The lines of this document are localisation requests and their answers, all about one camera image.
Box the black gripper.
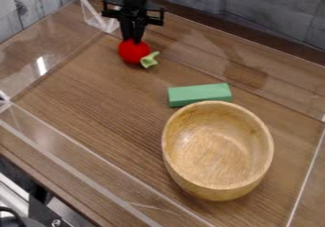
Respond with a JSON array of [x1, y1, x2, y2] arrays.
[[102, 0, 165, 44]]

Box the red plush strawberry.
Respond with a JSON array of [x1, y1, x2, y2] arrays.
[[118, 39, 161, 68]]

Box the green foam block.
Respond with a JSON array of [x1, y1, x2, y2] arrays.
[[167, 83, 233, 107]]

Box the wooden bowl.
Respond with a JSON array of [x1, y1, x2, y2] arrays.
[[162, 101, 274, 201]]

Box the clear acrylic tray enclosure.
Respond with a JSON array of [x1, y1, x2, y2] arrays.
[[0, 2, 325, 227]]

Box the black metal table bracket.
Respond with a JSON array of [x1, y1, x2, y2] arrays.
[[28, 195, 74, 227]]

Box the black cable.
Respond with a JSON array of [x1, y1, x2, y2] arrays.
[[0, 206, 23, 227]]

